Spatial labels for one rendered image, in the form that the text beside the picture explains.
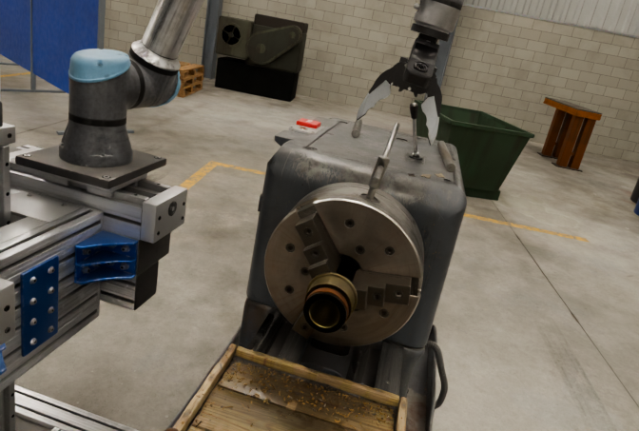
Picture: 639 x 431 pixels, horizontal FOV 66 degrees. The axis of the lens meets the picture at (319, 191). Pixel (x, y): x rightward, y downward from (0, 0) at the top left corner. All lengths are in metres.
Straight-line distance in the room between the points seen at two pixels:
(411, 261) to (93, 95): 0.72
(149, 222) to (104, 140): 0.20
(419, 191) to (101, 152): 0.69
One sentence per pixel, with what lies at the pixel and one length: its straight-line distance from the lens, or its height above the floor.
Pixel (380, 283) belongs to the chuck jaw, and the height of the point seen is 1.11.
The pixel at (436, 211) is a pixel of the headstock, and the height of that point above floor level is 1.21.
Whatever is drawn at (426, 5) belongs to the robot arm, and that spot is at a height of 1.59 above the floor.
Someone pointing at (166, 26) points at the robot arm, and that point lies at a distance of 1.18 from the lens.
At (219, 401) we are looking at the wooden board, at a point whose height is 0.88.
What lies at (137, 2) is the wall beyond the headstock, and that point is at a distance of 11.97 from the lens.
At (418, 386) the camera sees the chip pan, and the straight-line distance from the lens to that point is 1.67.
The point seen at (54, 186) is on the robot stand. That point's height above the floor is 1.10.
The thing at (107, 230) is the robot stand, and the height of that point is 1.03.
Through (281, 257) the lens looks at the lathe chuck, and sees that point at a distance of 0.99.
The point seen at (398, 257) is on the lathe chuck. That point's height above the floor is 1.15.
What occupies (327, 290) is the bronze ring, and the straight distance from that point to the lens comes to 0.84.
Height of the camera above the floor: 1.53
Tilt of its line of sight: 18 degrees down
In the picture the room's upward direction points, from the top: 11 degrees clockwise
